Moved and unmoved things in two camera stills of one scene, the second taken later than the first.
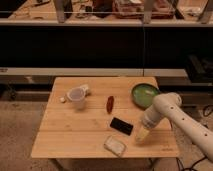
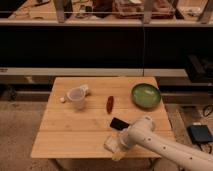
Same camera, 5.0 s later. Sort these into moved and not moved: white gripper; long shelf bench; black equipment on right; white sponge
Moved: white gripper
Not moved: long shelf bench; white sponge; black equipment on right
